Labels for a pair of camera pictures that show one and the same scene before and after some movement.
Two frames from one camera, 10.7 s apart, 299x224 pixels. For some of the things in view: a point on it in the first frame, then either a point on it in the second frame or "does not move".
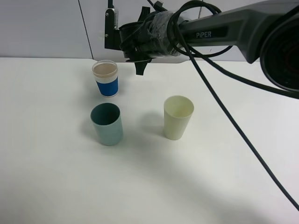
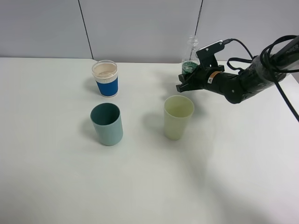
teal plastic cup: (106, 119) does not move
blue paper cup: (106, 73) does not move
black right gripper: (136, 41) → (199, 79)
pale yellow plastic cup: (178, 110) does not move
